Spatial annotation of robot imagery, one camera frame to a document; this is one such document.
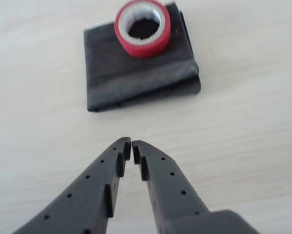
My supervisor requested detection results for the folded grey mat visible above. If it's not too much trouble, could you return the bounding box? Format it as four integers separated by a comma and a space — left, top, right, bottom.
83, 1, 202, 113

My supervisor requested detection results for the camera gripper finger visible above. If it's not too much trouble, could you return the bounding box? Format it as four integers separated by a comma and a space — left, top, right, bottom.
13, 136, 132, 234
132, 139, 209, 234

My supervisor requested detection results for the red tape roll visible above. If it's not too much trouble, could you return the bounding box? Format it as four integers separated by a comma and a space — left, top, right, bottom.
114, 0, 171, 59

